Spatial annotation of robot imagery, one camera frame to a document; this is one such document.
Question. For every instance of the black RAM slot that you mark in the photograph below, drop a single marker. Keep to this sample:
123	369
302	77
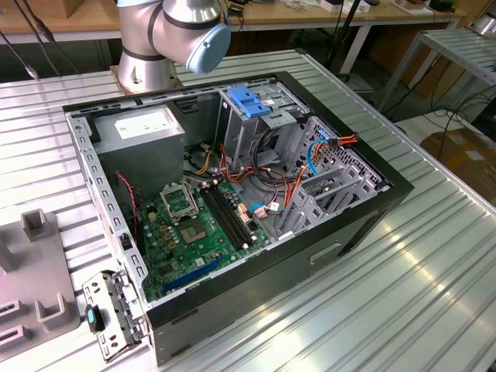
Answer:
230	213
225	215
235	211
220	218

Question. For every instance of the CPU socket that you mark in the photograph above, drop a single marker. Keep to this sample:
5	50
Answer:
179	201

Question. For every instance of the metal slat side table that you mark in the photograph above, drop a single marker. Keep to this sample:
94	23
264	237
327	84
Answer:
461	50

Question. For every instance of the green motherboard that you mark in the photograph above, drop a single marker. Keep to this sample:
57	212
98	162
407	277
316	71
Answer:
182	255

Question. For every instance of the black open PC case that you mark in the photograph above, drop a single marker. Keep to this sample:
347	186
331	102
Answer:
248	298

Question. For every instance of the blue expansion slot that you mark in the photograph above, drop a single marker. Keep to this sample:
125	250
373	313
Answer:
193	275

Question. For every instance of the grey parts rack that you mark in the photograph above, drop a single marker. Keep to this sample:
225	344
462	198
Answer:
38	263

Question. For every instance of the black latch with blue button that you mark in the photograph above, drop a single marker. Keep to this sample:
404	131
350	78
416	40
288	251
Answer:
97	319

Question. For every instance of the grey metal disk bay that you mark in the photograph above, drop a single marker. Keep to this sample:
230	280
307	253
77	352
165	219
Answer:
368	190

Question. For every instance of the large labelled cardboard box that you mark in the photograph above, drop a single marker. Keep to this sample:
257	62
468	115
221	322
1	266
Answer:
465	155

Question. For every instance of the blue plastic drive latch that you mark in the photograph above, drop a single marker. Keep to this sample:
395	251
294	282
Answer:
244	98

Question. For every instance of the grey metal optical drive cage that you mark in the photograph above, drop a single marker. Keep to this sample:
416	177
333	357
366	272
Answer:
240	135

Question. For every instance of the wooden workbench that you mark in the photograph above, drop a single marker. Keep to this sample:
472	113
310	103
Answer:
271	17

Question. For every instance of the grey power supply unit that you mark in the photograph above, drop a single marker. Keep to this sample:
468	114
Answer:
139	155

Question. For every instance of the hinged metal slot bracket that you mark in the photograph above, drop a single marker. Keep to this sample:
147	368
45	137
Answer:
124	310

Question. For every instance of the square black chipset chip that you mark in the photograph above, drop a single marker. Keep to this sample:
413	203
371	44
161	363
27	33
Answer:
193	232

